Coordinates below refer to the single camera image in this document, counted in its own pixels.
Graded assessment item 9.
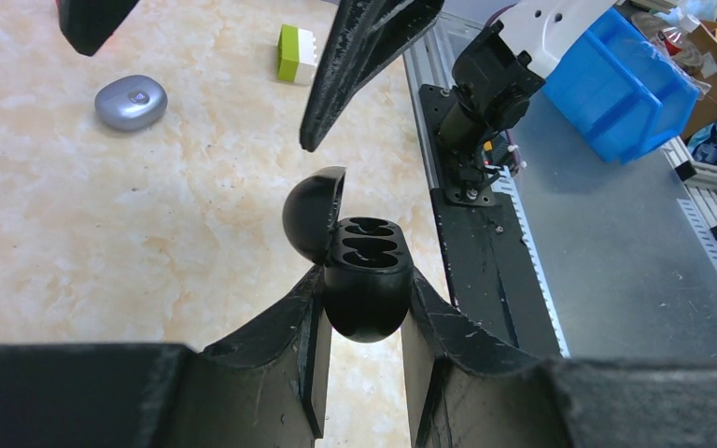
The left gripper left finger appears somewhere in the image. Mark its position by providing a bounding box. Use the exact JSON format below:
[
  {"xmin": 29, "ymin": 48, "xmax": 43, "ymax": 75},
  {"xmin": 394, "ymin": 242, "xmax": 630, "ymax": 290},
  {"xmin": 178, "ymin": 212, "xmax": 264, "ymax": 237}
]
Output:
[{"xmin": 0, "ymin": 267, "xmax": 330, "ymax": 447}]

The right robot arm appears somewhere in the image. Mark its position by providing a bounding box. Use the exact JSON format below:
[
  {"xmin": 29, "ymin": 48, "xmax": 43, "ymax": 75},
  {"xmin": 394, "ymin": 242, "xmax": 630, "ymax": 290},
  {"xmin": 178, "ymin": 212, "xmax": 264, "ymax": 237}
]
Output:
[{"xmin": 300, "ymin": 1, "xmax": 612, "ymax": 190}]

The black earbud case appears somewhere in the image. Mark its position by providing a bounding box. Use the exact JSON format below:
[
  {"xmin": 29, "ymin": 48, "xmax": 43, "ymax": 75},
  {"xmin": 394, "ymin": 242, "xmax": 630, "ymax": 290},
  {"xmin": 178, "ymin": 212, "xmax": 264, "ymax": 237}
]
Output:
[{"xmin": 282, "ymin": 166, "xmax": 415, "ymax": 343}]

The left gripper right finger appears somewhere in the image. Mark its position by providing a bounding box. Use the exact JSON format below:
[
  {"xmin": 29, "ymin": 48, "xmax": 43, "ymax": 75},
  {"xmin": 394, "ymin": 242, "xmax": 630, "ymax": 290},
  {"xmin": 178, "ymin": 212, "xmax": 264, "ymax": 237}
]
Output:
[{"xmin": 401, "ymin": 273, "xmax": 717, "ymax": 447}]

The green white toy brick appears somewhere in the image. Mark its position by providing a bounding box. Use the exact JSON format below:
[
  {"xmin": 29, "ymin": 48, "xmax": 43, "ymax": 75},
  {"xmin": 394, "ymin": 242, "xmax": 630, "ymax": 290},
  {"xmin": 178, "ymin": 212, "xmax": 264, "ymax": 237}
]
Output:
[{"xmin": 276, "ymin": 24, "xmax": 318, "ymax": 86}]

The cardboard box with clutter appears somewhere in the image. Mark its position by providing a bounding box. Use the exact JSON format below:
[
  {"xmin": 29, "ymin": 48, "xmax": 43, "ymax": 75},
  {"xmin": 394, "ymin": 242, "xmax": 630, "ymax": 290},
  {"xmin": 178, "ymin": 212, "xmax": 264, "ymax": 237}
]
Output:
[{"xmin": 630, "ymin": 8, "xmax": 717, "ymax": 141}]

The blue plastic bin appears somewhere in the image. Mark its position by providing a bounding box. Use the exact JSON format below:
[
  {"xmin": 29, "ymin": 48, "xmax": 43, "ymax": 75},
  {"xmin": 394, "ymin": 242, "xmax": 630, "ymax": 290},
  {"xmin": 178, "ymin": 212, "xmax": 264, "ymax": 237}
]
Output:
[{"xmin": 542, "ymin": 8, "xmax": 701, "ymax": 164}]

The lavender earbud charging case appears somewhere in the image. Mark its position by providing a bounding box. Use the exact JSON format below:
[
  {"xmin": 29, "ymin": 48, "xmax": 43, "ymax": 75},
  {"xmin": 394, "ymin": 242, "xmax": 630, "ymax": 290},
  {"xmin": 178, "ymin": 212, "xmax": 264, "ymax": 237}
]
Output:
[{"xmin": 94, "ymin": 75, "xmax": 169, "ymax": 133}]

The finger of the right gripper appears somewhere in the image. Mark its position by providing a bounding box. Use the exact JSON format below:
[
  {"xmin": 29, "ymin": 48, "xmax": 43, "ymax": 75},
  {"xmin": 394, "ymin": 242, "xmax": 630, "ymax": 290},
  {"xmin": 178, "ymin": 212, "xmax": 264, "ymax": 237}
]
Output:
[
  {"xmin": 56, "ymin": 0, "xmax": 139, "ymax": 57},
  {"xmin": 299, "ymin": 0, "xmax": 444, "ymax": 152}
]

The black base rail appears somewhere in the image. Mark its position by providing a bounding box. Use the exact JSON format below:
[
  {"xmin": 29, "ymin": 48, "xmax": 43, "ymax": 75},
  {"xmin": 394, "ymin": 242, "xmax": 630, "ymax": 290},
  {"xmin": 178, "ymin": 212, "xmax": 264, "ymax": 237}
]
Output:
[{"xmin": 415, "ymin": 84, "xmax": 569, "ymax": 357}]

